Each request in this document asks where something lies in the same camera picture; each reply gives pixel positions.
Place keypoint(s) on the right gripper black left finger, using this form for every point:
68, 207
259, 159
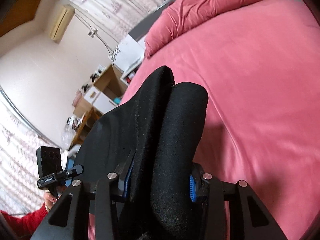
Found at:
70, 216

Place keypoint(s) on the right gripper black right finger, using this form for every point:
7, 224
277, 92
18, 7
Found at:
222, 210

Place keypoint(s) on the black pants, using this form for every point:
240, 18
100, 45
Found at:
162, 124

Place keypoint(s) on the red left sleeve forearm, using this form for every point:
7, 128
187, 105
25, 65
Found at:
25, 226

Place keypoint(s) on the person's left hand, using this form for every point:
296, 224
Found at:
50, 200

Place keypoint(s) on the white plastic stool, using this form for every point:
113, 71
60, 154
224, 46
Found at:
72, 153

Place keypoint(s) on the wooden white cabinet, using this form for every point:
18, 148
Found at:
98, 99

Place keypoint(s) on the white bedside table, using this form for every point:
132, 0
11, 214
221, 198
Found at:
127, 57

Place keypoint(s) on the pink bed sheet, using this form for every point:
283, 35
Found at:
259, 64

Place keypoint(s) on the dark grey headboard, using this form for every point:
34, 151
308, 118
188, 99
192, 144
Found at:
165, 12

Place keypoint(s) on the pink crumpled duvet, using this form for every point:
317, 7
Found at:
212, 10

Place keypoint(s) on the beige wall air conditioner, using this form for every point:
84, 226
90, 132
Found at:
61, 23

